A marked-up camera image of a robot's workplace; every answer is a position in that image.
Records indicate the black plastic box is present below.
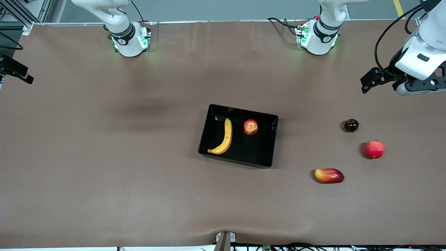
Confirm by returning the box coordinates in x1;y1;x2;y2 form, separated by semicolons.
198;104;279;169

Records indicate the black left base cable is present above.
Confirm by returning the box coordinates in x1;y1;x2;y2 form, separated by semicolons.
267;17;301;37

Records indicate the black right base cable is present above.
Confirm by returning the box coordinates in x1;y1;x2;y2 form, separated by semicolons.
131;0;154;25

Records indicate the red yellow striped apple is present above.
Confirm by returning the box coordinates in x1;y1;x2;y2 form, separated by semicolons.
243;119;259;136

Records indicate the yellow banana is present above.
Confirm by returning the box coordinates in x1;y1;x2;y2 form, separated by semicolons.
207;118;233;155

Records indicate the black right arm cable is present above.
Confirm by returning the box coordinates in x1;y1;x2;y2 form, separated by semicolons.
0;31;23;51

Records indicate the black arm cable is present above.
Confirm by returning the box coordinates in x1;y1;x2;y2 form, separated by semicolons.
0;31;23;51
374;4;425;75

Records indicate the yellow floor tape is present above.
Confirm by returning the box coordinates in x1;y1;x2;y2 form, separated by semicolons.
393;0;405;20

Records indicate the brown table mat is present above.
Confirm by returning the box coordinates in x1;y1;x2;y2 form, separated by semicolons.
0;19;446;249

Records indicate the red round peach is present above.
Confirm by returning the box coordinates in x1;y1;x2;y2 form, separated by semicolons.
364;140;385;159

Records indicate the grey metal table bracket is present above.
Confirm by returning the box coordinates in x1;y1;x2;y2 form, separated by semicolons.
214;231;236;251

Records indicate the red yellow mango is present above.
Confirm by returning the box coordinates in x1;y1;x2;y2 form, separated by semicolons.
314;168;345;184

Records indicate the black base cable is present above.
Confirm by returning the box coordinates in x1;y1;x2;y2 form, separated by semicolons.
267;17;301;37
131;0;154;25

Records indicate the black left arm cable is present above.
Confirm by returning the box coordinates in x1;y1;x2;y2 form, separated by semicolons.
374;4;425;75

